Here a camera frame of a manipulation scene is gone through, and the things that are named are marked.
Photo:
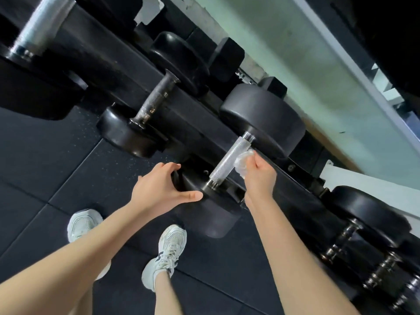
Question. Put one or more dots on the person's left hand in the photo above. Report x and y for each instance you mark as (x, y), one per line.
(154, 193)

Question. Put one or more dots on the person's right hand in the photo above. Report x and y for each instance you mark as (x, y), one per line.
(262, 183)

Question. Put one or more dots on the white wet wipe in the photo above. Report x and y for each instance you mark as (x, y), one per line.
(242, 162)

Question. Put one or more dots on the large black dumbbell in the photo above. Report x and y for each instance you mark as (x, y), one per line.
(262, 118)

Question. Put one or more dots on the heavy black dumbbell black grip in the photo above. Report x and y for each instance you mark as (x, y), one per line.
(384, 270)
(370, 209)

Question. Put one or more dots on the person's left forearm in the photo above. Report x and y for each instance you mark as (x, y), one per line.
(65, 265)

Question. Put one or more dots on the person's right forearm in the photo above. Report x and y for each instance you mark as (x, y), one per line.
(295, 269)

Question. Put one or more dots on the person's right white sneaker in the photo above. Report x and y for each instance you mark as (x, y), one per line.
(169, 249)

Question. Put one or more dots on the person's white sneaker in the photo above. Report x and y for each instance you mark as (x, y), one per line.
(169, 249)
(82, 224)

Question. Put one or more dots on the person's left white sneaker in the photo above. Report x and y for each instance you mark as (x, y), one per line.
(82, 224)

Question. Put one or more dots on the person's right leg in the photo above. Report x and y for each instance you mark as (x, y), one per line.
(167, 295)

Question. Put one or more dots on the black hex dumbbell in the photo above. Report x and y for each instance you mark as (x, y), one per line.
(226, 59)

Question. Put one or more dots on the black dumbbell rack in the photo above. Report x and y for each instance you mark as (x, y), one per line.
(98, 52)

